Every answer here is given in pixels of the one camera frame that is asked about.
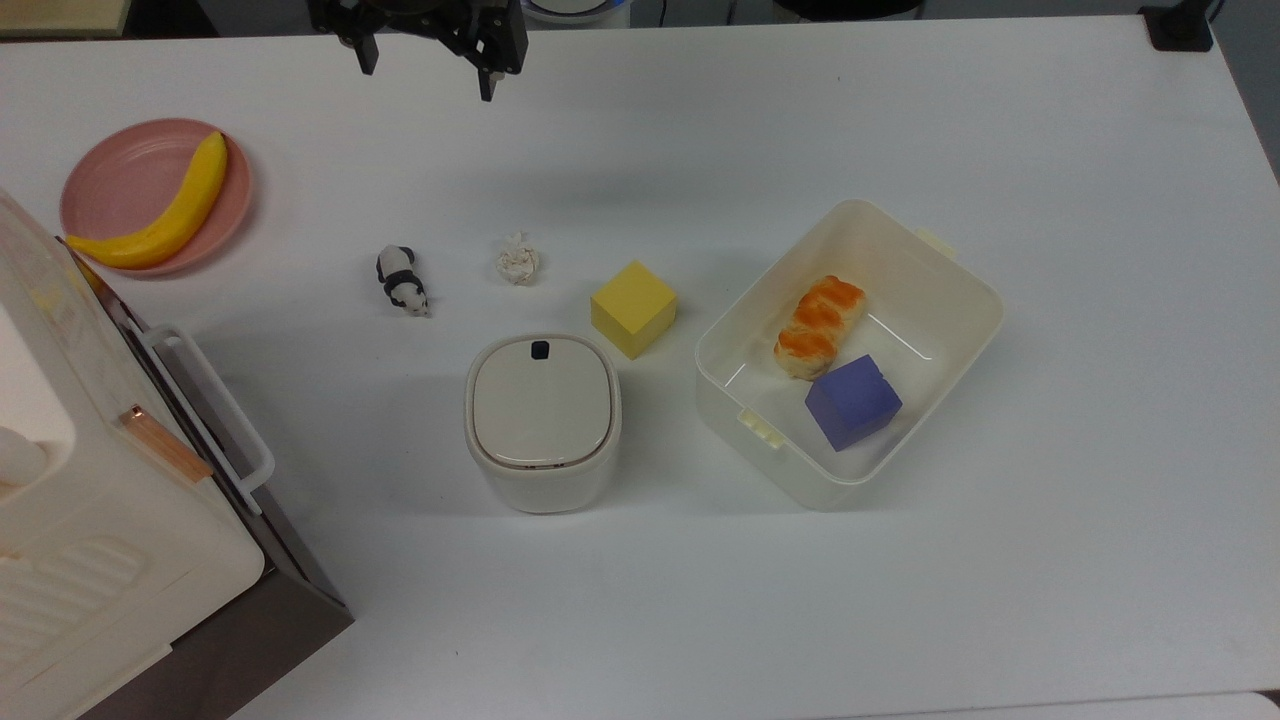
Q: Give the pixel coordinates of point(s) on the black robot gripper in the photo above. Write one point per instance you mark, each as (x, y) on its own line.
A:
(425, 18)

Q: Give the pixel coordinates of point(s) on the white trash can with lid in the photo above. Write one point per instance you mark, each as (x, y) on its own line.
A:
(542, 420)

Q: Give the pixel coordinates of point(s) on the blue white round object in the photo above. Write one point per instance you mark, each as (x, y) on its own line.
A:
(576, 10)

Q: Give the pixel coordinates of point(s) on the crumpled white paper ball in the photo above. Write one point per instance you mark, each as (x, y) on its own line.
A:
(518, 262)

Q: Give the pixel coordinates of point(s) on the small panda figurine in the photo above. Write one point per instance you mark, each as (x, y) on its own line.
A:
(402, 282)

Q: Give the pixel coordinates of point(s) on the yellow banana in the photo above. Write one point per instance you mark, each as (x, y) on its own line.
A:
(178, 213)

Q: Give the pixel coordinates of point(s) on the pink round plate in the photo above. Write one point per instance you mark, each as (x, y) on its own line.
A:
(155, 195)

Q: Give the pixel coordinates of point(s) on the yellow cube block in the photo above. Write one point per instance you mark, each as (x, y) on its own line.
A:
(632, 307)

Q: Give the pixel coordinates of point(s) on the glazed bread loaf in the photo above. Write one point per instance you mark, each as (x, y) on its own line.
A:
(818, 325)

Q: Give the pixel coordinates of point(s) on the cream plastic storage bin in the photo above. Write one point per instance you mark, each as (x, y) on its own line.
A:
(850, 350)

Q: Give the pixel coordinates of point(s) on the white toy oven appliance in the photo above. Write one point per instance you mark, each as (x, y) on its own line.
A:
(110, 480)

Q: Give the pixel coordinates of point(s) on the purple cube block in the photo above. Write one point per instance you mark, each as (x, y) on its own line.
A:
(853, 402)

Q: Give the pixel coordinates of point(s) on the black clamp on table corner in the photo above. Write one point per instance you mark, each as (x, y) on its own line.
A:
(1180, 26)

